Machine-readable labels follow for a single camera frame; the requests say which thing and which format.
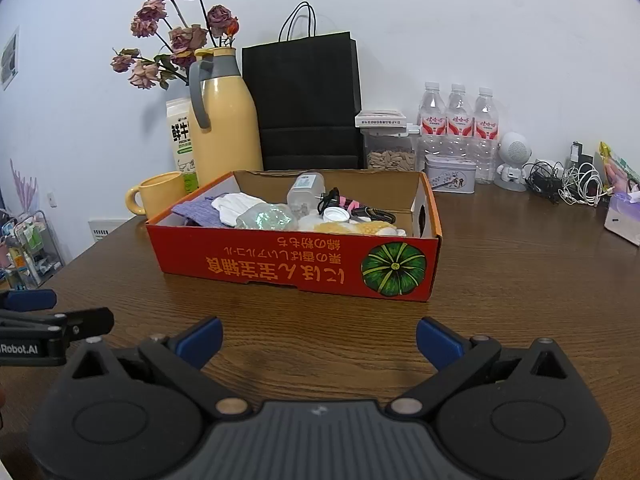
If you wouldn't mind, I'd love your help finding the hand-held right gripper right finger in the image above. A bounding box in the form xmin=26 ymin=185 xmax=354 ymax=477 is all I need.
xmin=387 ymin=316 xmax=581 ymax=417

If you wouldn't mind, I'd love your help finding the purple tissue pack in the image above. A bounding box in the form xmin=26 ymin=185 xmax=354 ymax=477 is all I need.
xmin=603 ymin=191 xmax=640 ymax=247

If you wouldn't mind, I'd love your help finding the yellow ceramic mug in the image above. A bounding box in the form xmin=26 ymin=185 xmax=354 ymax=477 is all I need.
xmin=125 ymin=171 xmax=187 ymax=220

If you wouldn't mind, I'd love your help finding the white cloth glove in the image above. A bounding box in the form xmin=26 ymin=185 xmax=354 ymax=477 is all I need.
xmin=211 ymin=192 xmax=273 ymax=226

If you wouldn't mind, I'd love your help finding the iridescent plastic bag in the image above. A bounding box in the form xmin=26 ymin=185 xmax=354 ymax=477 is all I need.
xmin=235 ymin=202 xmax=300 ymax=231

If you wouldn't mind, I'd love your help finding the white milk carton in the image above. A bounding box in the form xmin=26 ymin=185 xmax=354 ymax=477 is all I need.
xmin=166 ymin=98 xmax=200 ymax=196

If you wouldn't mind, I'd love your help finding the black cable tangle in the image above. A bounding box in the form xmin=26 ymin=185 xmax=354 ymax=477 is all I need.
xmin=525 ymin=160 xmax=566 ymax=204

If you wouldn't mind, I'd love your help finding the clear seed container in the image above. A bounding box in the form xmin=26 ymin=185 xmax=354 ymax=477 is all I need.
xmin=355 ymin=109 xmax=421 ymax=171

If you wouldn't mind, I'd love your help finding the colourful snack packet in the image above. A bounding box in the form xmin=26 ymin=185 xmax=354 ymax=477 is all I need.
xmin=599 ymin=141 xmax=640 ymax=193

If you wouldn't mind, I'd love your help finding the white outlet plate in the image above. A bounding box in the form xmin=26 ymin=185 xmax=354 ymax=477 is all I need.
xmin=88 ymin=217 xmax=121 ymax=246

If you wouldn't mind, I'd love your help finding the white robot speaker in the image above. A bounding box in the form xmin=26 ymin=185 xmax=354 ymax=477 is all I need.
xmin=495 ymin=132 xmax=531 ymax=192

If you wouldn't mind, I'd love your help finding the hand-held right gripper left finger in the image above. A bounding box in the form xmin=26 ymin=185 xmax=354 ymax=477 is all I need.
xmin=65 ymin=316 xmax=251 ymax=417

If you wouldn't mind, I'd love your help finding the purple wall decal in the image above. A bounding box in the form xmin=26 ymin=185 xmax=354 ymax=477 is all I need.
xmin=9 ymin=159 xmax=38 ymax=216

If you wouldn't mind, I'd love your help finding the dried pink rose bouquet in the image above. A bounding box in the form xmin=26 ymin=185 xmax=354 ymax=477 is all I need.
xmin=110 ymin=0 xmax=240 ymax=91

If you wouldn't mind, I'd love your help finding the framed wall picture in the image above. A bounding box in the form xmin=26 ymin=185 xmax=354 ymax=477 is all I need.
xmin=0 ymin=26 xmax=21 ymax=91

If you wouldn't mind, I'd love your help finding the grey printed tin box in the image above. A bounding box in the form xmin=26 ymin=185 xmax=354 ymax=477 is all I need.
xmin=424 ymin=154 xmax=477 ymax=194

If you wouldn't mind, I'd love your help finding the purple knitted pouch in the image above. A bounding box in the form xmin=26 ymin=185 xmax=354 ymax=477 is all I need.
xmin=172 ymin=195 xmax=223 ymax=228

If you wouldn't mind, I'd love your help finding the yellow thermos jug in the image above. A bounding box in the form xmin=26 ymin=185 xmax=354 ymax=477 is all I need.
xmin=188 ymin=47 xmax=264 ymax=188

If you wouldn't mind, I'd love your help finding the black paper bag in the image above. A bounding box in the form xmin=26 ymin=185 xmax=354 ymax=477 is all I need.
xmin=242 ymin=2 xmax=365 ymax=171

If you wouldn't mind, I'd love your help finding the orange cardboard box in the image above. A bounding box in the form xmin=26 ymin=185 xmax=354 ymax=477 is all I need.
xmin=145 ymin=170 xmax=443 ymax=303

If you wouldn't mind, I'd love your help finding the black and white braided cable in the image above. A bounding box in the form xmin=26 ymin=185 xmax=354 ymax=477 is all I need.
xmin=317 ymin=187 xmax=397 ymax=224

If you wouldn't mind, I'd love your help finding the metal storage rack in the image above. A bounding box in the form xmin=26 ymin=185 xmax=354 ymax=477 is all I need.
xmin=0 ymin=210 xmax=65 ymax=288

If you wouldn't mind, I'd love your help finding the white cable tangle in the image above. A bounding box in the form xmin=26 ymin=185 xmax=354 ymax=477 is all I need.
xmin=560 ymin=162 xmax=608 ymax=207

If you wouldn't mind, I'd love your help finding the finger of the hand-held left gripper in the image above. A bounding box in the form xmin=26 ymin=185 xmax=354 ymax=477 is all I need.
xmin=0 ymin=289 xmax=57 ymax=312
xmin=0 ymin=307 xmax=115 ymax=344

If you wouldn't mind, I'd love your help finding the black power adapter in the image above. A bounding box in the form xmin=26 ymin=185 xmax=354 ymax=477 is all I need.
xmin=569 ymin=141 xmax=596 ymax=176

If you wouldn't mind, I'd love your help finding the water bottle with red label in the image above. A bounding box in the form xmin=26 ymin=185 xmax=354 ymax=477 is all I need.
xmin=417 ymin=81 xmax=447 ymax=158
xmin=472 ymin=87 xmax=501 ymax=185
xmin=446 ymin=83 xmax=474 ymax=161

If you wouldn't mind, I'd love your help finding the clear plastic jar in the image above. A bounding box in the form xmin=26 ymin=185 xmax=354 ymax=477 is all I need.
xmin=286 ymin=172 xmax=326 ymax=218

